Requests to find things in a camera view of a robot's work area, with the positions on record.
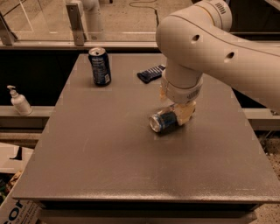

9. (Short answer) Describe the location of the white pump bottle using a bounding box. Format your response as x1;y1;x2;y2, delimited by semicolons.
7;85;32;116

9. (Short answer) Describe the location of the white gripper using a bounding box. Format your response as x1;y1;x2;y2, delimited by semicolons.
159;69;203;126

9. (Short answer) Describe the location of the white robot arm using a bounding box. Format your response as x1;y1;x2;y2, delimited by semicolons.
156;0;280;113

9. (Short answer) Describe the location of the dark blue soda can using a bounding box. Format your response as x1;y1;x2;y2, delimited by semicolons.
88;47;111;86

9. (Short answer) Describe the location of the black floor cable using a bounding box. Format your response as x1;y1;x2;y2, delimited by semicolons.
129;0;161;29

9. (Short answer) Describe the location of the white cardboard box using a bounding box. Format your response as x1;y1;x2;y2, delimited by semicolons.
0;142;42;224

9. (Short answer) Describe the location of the dark snack bar wrapper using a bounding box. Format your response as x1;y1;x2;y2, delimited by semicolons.
137;65;165;84

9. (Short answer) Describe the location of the middle metal railing bracket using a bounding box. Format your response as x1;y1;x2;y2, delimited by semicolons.
66;1;87;46

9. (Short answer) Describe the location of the red bull can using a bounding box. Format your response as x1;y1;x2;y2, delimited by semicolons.
149;106;177;133

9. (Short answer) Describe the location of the white pipe post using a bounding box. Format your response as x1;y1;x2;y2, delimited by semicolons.
81;0;104;41

